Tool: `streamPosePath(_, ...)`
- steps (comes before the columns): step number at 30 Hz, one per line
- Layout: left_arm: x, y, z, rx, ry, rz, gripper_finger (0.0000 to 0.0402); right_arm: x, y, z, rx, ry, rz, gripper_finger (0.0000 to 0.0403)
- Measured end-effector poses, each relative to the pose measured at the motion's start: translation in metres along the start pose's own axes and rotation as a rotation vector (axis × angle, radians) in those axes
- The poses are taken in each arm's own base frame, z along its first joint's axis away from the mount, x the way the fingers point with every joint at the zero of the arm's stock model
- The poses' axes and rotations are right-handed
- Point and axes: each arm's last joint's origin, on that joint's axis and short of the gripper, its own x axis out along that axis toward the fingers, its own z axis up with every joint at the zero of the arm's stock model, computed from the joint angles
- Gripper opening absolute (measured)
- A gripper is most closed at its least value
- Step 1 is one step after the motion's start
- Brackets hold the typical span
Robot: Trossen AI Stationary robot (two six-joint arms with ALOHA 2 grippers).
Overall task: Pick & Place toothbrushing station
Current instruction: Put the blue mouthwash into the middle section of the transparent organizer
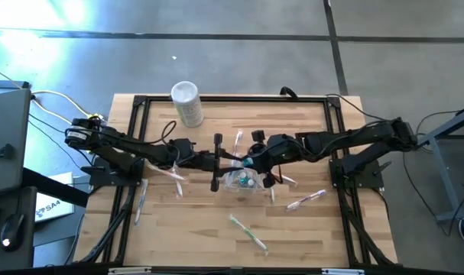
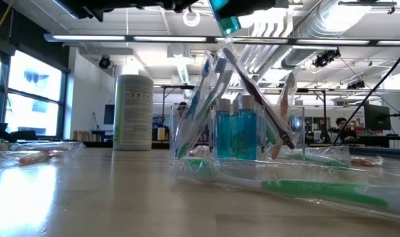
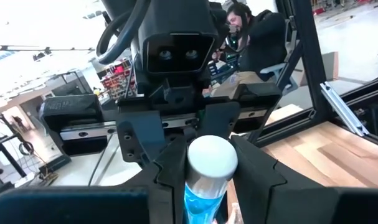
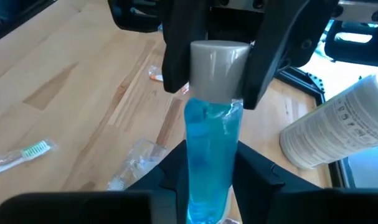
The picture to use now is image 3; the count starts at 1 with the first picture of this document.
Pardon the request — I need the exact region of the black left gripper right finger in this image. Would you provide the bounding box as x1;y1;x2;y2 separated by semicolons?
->
228;136;378;224

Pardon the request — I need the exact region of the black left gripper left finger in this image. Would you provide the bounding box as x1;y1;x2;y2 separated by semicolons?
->
0;136;190;224

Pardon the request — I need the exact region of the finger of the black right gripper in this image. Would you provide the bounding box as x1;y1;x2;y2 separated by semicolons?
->
116;110;177;166
198;101;241;138

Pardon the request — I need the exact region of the blue mouthwash bottle white cap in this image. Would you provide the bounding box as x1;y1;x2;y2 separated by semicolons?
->
182;134;240;224

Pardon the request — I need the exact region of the red parts shelf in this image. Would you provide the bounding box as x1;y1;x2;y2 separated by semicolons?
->
99;58;137;101

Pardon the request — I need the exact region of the grey office chair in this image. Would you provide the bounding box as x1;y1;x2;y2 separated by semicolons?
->
259;18;299;95

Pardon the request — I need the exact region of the person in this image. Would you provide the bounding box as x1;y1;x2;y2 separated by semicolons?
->
211;2;290;84

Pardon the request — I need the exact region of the silver aluminium bar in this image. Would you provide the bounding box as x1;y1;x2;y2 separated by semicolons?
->
319;81;371;138

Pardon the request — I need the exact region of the brown cardboard box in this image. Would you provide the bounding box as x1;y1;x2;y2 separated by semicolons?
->
300;50;340;86

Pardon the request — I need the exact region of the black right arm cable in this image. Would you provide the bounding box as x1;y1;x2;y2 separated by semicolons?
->
95;0;153;66

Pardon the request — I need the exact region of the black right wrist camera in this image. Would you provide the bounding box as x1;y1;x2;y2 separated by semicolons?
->
138;0;221;84

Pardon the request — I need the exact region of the black aluminium rig frame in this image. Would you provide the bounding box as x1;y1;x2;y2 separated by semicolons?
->
247;0;378;151

